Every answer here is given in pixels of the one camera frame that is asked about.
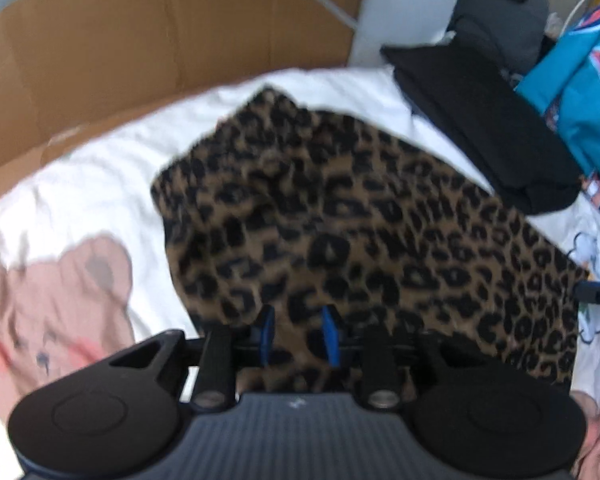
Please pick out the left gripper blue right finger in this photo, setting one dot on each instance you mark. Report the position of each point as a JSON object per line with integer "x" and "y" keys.
{"x": 344, "y": 343}

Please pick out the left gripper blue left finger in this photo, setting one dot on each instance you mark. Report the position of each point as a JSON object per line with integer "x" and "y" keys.
{"x": 254, "y": 342}

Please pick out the leopard print skirt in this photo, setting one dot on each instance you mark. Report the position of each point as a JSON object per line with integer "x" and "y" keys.
{"x": 296, "y": 209}

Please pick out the person's bare right hand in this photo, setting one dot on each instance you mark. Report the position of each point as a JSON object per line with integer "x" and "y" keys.
{"x": 587, "y": 465}

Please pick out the cream bear print blanket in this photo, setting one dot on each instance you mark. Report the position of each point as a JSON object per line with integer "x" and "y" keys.
{"x": 103, "y": 189}

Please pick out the blue patterned fabric bag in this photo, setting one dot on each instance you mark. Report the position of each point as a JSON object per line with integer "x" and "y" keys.
{"x": 565, "y": 89}

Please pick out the folded black garment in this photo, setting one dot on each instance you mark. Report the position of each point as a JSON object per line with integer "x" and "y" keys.
{"x": 465, "y": 96}

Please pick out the black bag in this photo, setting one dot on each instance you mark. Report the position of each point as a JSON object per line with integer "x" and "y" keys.
{"x": 509, "y": 32}

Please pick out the flattened brown cardboard box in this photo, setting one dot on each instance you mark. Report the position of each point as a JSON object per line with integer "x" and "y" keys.
{"x": 72, "y": 69}

